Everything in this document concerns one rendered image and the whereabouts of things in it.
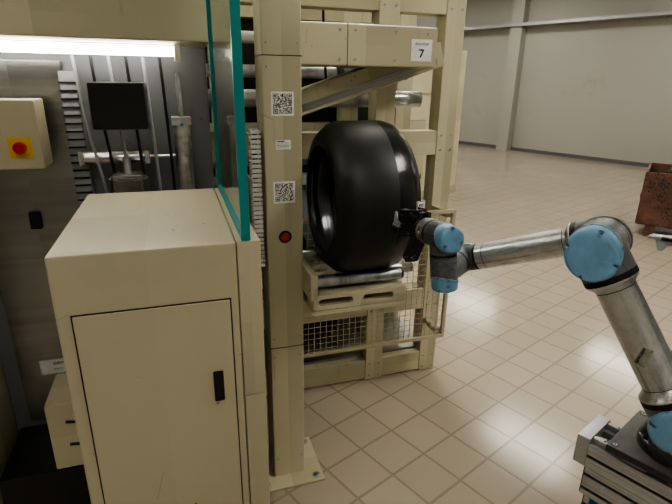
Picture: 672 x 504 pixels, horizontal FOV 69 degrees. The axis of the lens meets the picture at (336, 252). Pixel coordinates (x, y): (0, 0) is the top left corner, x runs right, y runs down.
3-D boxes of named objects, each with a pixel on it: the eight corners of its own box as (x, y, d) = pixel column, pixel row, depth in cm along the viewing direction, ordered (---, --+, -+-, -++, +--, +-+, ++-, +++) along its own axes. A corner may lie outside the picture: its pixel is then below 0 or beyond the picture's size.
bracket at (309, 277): (310, 302, 172) (310, 276, 168) (286, 263, 207) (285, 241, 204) (319, 301, 173) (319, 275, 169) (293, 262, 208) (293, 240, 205)
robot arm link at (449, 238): (440, 259, 129) (439, 227, 127) (421, 250, 139) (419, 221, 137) (467, 254, 131) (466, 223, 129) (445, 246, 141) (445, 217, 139)
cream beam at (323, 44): (287, 64, 179) (286, 19, 174) (274, 66, 202) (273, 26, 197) (436, 68, 197) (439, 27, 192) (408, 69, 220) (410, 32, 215)
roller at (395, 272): (312, 273, 175) (310, 278, 179) (315, 285, 173) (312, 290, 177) (402, 264, 185) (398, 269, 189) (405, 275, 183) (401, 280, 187)
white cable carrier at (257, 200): (255, 267, 175) (249, 129, 159) (253, 262, 179) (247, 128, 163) (268, 266, 176) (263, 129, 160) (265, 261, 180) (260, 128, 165)
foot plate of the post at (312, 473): (261, 495, 198) (261, 490, 197) (251, 449, 222) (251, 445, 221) (325, 480, 206) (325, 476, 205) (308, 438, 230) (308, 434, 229)
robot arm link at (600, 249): (727, 426, 110) (619, 207, 112) (725, 465, 99) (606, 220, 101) (667, 432, 118) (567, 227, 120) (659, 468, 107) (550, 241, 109)
